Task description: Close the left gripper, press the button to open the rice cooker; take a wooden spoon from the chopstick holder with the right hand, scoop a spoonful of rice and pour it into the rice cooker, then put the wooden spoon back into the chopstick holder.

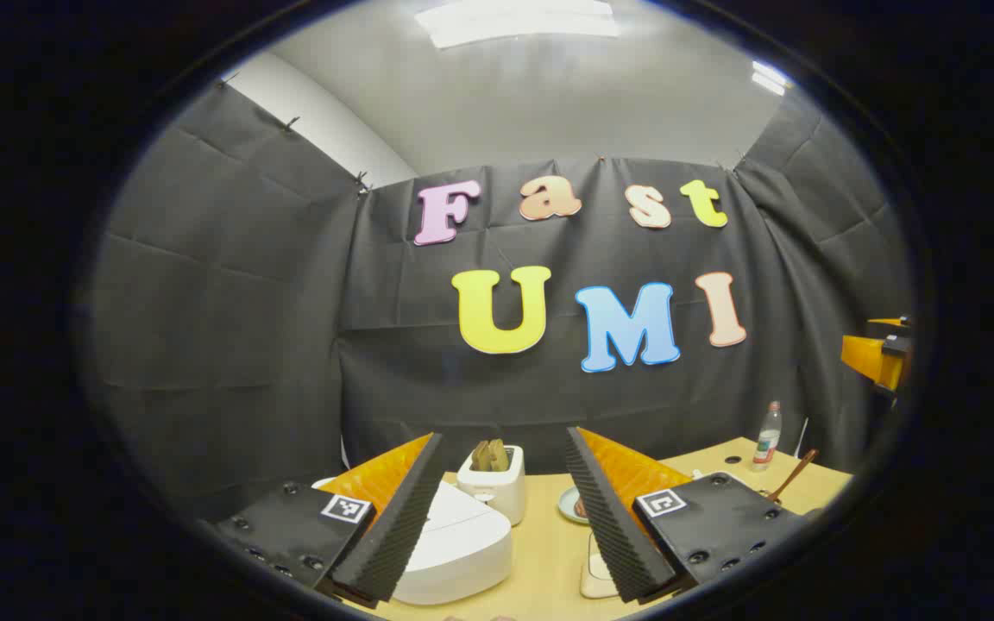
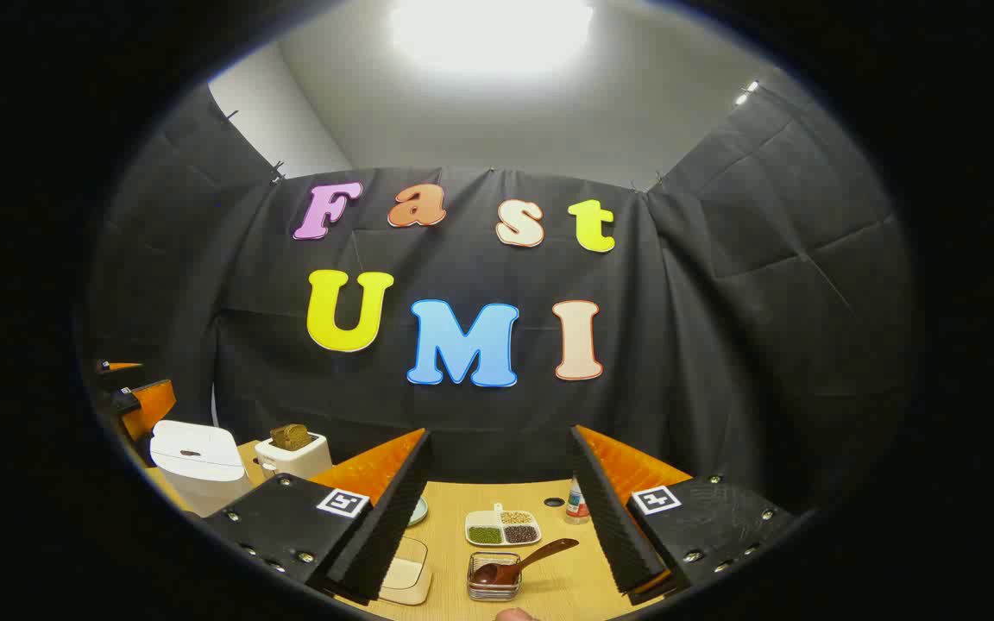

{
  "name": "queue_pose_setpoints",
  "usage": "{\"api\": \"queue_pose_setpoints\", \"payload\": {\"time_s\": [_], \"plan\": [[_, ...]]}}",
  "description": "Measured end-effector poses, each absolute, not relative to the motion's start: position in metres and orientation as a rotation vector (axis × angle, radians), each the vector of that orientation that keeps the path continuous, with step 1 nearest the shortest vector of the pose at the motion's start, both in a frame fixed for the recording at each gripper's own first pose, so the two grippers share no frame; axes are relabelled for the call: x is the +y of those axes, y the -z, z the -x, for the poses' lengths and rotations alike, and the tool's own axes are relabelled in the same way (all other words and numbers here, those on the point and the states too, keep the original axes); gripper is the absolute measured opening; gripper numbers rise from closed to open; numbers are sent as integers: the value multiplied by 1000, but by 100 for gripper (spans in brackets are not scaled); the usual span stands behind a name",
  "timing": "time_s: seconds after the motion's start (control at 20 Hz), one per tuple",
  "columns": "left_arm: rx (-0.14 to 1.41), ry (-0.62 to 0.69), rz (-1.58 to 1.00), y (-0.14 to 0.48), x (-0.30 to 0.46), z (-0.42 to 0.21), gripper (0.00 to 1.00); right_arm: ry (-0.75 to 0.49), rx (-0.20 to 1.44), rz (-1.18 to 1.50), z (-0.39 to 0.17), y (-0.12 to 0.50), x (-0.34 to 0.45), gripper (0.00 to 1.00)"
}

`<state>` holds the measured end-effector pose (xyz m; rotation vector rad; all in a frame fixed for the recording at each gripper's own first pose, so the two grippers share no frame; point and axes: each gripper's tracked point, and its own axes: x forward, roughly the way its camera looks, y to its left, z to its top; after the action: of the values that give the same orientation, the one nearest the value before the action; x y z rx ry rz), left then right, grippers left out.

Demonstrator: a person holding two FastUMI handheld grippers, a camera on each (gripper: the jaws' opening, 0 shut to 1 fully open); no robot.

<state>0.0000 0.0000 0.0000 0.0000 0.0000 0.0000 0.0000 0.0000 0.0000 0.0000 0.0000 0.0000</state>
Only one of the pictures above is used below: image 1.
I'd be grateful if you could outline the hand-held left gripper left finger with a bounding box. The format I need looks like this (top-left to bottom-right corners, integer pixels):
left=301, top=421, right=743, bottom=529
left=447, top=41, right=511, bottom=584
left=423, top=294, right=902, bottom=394
left=202, top=431, right=446, bottom=605

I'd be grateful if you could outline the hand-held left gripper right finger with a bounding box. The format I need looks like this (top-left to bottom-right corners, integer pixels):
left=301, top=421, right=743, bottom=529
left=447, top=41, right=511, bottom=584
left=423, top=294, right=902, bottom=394
left=564, top=426, right=811, bottom=605

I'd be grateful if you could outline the white rice cooker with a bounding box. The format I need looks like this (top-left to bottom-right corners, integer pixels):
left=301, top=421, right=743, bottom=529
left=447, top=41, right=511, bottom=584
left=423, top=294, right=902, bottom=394
left=316, top=477, right=515, bottom=605

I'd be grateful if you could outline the brown wooden spoon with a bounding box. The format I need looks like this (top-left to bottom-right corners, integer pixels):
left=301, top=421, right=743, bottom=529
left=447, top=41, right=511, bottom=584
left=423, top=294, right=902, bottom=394
left=766, top=448, right=819, bottom=504

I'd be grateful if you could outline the pale green plate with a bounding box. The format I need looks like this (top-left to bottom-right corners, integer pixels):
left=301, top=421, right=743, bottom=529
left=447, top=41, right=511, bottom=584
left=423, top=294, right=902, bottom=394
left=558, top=486, right=593, bottom=525

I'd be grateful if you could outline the cream rounded flat object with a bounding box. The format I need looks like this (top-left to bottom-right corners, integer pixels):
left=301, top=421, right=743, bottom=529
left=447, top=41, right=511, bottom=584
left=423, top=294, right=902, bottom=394
left=580, top=530, right=620, bottom=599

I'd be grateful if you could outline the white toaster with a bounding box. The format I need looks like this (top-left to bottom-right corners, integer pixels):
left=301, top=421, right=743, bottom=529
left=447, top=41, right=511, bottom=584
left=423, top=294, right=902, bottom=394
left=457, top=444, right=526, bottom=527

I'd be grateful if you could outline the clear plastic water bottle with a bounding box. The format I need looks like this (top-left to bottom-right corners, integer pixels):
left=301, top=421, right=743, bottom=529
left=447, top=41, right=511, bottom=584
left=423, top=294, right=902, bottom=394
left=752, top=401, right=783, bottom=473

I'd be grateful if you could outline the small ceiling light panel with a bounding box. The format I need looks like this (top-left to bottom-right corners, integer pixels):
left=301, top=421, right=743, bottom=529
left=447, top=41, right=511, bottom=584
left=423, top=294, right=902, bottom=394
left=752, top=60, right=796, bottom=96

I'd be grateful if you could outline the large ceiling light panel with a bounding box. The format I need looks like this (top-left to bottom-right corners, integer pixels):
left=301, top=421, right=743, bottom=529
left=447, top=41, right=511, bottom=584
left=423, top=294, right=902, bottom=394
left=415, top=0, right=620, bottom=50

